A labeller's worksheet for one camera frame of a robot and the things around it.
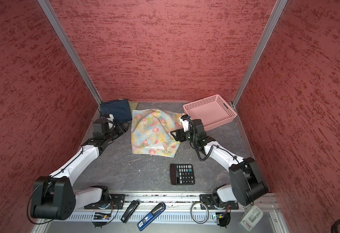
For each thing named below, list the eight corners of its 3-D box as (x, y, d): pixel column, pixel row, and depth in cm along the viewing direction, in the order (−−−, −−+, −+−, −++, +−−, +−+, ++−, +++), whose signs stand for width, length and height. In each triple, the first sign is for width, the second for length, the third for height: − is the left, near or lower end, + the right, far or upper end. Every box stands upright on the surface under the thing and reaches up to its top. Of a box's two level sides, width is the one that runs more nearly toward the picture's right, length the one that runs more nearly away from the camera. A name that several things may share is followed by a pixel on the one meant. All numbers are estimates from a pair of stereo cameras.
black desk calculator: (169, 185, 82) (169, 183, 79) (170, 165, 89) (170, 163, 86) (194, 185, 82) (195, 183, 79) (193, 165, 89) (193, 163, 87)
